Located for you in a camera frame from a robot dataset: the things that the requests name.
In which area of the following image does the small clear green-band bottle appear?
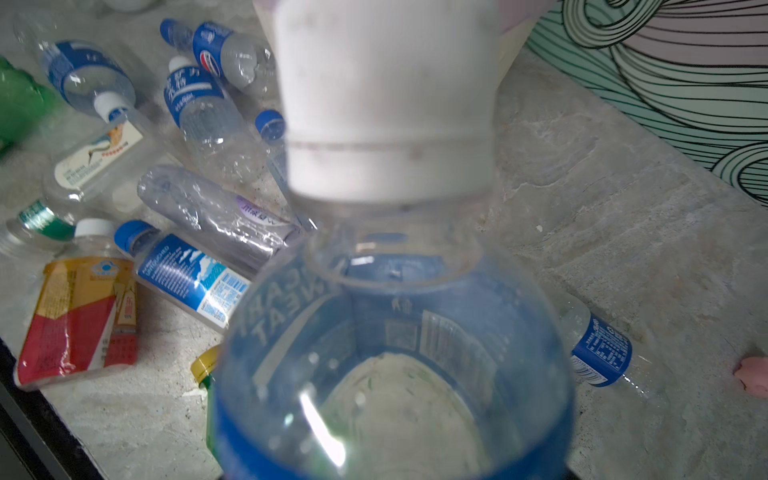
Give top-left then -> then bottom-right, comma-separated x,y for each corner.
1,199 -> 75,260

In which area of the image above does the light blue label bottle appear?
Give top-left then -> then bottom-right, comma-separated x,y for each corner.
254,109 -> 317,231

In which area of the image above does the red yellow tea bottle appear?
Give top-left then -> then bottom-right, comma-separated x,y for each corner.
14,218 -> 138,391

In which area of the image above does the small blue label bottle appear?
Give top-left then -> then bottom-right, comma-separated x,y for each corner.
543,283 -> 671,401
12,8 -> 137,122

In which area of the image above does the blue Chinese label water bottle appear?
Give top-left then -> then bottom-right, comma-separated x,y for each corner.
163,55 -> 264,187

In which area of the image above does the blue mountain label bottle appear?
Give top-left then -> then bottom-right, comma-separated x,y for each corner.
114,220 -> 250,333

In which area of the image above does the Pepsi label water bottle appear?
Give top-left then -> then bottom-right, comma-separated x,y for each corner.
159,19 -> 278,98

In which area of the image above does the small pink pig toy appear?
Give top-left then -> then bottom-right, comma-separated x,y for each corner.
734,357 -> 768,399

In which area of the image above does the crushed purple label bottle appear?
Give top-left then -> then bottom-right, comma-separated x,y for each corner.
137,165 -> 302,277

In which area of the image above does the white ribbed waste bin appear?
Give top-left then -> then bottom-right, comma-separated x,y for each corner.
252,0 -> 556,86

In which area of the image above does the green soda bottle front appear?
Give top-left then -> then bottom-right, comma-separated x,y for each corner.
190,345 -> 220,460

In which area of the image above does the green soda bottle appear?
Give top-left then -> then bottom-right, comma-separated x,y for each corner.
1,56 -> 61,157
190,345 -> 220,460

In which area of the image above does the white label clear bottle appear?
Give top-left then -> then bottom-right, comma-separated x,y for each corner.
43,116 -> 181,221

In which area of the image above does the Pocari blue label bottle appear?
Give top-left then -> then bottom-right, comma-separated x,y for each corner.
215,1 -> 574,479

